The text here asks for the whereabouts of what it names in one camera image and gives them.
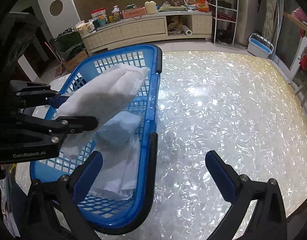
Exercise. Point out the pink clothing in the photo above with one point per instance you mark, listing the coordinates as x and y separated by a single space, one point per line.
298 15

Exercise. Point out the tissue box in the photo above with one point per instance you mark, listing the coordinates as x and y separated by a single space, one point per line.
84 28

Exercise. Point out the orange bag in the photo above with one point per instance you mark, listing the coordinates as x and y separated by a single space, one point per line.
202 3

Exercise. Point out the white quilted towel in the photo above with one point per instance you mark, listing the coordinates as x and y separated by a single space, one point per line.
113 172

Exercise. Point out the cardboard box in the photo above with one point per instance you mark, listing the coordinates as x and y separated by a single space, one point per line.
74 61

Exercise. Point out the white paper roll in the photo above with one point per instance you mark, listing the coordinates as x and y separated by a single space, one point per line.
187 30

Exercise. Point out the dark green bag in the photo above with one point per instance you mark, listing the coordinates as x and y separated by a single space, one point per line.
68 42

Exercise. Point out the patterned curtain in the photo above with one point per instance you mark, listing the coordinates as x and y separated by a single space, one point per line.
273 17

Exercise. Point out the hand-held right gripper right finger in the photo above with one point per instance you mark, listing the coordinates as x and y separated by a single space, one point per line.
218 172

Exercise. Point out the light blue cloth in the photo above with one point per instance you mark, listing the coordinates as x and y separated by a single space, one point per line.
118 130

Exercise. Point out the green cushion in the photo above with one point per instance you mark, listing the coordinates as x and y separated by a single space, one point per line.
172 8

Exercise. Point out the standing air conditioner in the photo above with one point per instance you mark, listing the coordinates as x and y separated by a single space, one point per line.
251 12

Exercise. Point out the pink box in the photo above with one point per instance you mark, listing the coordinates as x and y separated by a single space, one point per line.
134 12

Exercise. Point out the blue plastic basket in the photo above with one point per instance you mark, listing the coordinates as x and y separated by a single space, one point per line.
153 92

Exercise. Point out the cream television cabinet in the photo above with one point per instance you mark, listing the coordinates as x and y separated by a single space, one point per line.
143 28

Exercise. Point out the wooden folding table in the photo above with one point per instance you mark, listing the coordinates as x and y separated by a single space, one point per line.
297 22

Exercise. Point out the broom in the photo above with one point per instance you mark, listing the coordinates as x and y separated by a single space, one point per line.
59 71

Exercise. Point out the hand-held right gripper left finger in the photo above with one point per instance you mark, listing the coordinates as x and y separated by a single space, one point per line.
92 167

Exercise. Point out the white metal rack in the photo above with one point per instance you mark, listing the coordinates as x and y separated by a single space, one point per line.
224 20

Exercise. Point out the long white mesh cloth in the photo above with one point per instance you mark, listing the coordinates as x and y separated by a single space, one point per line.
106 92

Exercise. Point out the white bag with red label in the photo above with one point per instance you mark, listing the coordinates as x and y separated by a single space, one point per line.
98 15

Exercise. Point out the blue and white mop bucket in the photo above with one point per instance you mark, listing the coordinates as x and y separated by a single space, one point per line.
259 48

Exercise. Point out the cream plastic jug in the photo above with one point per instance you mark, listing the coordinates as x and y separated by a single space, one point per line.
151 7

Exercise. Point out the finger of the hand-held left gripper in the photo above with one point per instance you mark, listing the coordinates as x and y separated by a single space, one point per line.
61 99
78 124

